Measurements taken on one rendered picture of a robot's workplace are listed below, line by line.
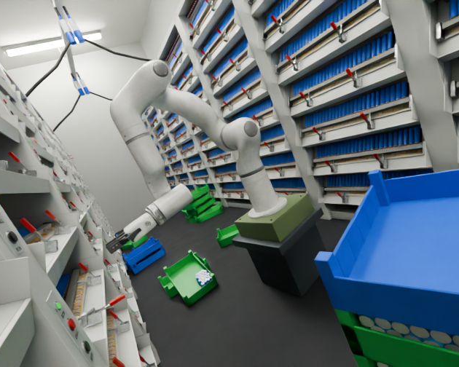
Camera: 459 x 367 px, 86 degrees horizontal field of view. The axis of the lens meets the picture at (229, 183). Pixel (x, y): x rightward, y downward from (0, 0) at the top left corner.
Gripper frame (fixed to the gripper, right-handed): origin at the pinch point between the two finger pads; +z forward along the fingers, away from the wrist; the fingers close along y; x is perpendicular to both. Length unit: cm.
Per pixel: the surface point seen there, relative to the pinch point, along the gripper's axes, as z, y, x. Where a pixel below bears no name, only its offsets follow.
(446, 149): -106, -50, -34
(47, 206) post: 9.6, 15.9, 22.6
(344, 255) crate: -28, -67, -10
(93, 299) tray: 11.4, -13.0, -6.6
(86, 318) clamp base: 11.4, -27.5, -4.6
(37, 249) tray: 5.1, -44.7, 15.0
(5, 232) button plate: 5, -50, 19
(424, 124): -108, -46, -23
